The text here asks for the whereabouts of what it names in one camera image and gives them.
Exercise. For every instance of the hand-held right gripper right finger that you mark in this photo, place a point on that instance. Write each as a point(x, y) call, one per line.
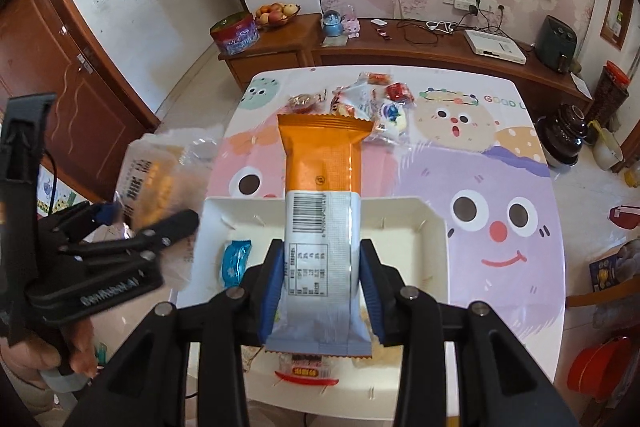
point(373, 292)

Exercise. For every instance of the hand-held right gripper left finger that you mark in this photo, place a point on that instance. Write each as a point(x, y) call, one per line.
point(270, 289)

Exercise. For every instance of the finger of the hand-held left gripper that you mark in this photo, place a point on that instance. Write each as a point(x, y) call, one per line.
point(107, 213)
point(172, 225)

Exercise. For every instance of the small light blue packet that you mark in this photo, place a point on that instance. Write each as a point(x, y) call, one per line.
point(235, 263)

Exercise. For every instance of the white plastic tray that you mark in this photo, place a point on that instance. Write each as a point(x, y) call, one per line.
point(400, 252)

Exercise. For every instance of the clear bag of yellow pastries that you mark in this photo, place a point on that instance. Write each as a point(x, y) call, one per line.
point(150, 179)

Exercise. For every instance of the dark brown red-label packet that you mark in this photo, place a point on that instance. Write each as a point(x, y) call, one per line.
point(306, 372)

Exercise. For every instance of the orange white bar packet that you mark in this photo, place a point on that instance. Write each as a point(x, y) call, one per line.
point(320, 167)

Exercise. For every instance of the blue white round packet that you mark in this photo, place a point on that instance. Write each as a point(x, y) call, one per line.
point(392, 116)

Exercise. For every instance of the dark nut snack packet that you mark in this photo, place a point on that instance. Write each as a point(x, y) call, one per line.
point(303, 101)

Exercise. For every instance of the small red snack packet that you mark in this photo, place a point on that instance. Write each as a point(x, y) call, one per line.
point(400, 92)

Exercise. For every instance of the red orange snack packet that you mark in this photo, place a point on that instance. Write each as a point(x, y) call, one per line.
point(376, 78)

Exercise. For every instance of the person's left hand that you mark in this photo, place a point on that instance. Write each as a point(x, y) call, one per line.
point(50, 352)

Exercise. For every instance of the brown wooden door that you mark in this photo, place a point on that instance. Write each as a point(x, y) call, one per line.
point(60, 72)

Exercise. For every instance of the round red purple tin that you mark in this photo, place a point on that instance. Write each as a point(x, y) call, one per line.
point(234, 36)

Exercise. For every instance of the blue box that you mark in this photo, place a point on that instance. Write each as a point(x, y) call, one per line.
point(604, 274)

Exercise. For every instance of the bowl of fruit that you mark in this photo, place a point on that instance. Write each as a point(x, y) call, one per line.
point(276, 16)

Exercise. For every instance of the red bucket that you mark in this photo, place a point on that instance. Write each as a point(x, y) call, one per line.
point(600, 364)

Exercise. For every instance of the wooden television cabinet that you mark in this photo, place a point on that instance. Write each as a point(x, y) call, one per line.
point(430, 54)

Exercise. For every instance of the brown ceramic jar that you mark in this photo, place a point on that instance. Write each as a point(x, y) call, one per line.
point(561, 134)

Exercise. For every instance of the blue snow globe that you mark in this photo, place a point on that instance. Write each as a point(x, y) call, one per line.
point(332, 26)

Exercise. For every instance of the pink toy figure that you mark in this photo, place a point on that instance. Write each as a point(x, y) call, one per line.
point(351, 28)

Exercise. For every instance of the white set-top box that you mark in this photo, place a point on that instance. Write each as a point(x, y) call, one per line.
point(495, 47)

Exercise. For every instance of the yellow oil bottle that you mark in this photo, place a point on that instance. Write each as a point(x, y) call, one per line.
point(632, 176)

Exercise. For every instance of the white paper sheet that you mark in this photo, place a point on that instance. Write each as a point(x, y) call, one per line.
point(581, 84)

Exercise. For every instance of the tall dark red-lid container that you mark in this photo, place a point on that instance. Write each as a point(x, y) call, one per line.
point(607, 94)

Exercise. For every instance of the dark green air fryer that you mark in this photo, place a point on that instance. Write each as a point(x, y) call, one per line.
point(556, 44)

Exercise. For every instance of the white wall sockets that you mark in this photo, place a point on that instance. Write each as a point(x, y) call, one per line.
point(472, 2)

